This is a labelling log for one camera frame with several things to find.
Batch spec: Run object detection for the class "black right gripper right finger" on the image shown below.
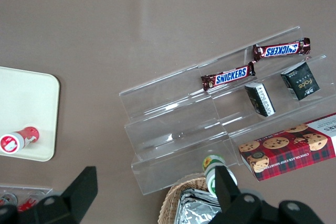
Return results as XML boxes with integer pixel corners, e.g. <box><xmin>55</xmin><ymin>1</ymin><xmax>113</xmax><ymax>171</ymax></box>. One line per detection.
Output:
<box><xmin>209</xmin><ymin>166</ymin><xmax>324</xmax><ymax>224</ymax></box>

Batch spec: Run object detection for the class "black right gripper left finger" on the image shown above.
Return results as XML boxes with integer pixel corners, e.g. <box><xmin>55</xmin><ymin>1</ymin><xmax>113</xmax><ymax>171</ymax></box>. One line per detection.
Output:
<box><xmin>0</xmin><ymin>166</ymin><xmax>98</xmax><ymax>224</ymax></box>

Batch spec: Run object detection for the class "foil-wrapped sandwich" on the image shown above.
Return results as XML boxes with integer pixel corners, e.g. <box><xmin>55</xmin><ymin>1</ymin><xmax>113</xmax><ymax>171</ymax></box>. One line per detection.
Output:
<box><xmin>174</xmin><ymin>188</ymin><xmax>224</xmax><ymax>224</ymax></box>

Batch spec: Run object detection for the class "woven wicker basket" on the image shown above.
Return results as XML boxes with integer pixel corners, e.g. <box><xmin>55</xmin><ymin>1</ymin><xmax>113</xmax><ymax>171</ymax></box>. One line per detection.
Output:
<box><xmin>157</xmin><ymin>173</ymin><xmax>211</xmax><ymax>224</ymax></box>

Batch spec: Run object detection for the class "cream plastic tray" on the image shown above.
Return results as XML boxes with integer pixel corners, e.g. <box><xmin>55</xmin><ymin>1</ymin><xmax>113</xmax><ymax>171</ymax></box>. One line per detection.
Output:
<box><xmin>0</xmin><ymin>66</ymin><xmax>61</xmax><ymax>162</ymax></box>

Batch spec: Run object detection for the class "green white bottle sunflower cap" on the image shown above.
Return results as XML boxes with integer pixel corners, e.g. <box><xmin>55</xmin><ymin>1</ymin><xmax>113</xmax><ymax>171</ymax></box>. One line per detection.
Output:
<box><xmin>201</xmin><ymin>155</ymin><xmax>238</xmax><ymax>200</ymax></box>

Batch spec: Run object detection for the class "small red white bottle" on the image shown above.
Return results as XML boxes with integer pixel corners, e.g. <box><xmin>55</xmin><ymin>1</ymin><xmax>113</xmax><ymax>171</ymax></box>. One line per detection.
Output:
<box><xmin>17</xmin><ymin>194</ymin><xmax>44</xmax><ymax>213</ymax></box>
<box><xmin>0</xmin><ymin>192</ymin><xmax>18</xmax><ymax>207</ymax></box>

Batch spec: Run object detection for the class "clear acrylic bin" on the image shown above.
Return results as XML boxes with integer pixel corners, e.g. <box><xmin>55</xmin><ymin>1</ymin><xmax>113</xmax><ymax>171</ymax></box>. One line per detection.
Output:
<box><xmin>0</xmin><ymin>184</ymin><xmax>54</xmax><ymax>210</ymax></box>

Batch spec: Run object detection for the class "red tartan cookie box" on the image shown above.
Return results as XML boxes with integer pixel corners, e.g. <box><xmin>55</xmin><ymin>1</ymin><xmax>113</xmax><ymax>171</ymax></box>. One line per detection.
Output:
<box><xmin>238</xmin><ymin>113</ymin><xmax>336</xmax><ymax>182</ymax></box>

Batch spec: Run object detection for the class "red bottle with white cap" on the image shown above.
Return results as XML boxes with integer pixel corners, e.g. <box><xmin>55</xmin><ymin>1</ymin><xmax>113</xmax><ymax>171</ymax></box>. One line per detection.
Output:
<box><xmin>0</xmin><ymin>126</ymin><xmax>40</xmax><ymax>155</ymax></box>

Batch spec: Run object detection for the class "clear acrylic stepped shelf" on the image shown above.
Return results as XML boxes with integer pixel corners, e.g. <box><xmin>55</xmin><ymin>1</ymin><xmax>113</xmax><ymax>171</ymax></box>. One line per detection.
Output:
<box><xmin>119</xmin><ymin>63</ymin><xmax>237</xmax><ymax>196</ymax></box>
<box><xmin>196</xmin><ymin>26</ymin><xmax>336</xmax><ymax>167</ymax></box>

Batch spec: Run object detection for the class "black box with white label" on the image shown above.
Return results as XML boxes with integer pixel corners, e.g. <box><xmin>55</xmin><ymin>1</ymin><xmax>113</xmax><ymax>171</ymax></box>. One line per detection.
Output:
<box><xmin>244</xmin><ymin>82</ymin><xmax>276</xmax><ymax>117</ymax></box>

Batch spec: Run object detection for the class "brown Snickers bar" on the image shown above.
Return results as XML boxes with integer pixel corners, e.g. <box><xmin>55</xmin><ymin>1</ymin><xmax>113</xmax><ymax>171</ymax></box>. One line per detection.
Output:
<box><xmin>252</xmin><ymin>37</ymin><xmax>311</xmax><ymax>63</ymax></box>
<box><xmin>201</xmin><ymin>61</ymin><xmax>256</xmax><ymax>91</ymax></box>

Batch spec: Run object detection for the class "black box with gold print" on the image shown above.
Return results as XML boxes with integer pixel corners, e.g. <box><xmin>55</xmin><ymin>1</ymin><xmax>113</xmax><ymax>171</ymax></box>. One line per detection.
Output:
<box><xmin>280</xmin><ymin>62</ymin><xmax>320</xmax><ymax>101</ymax></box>

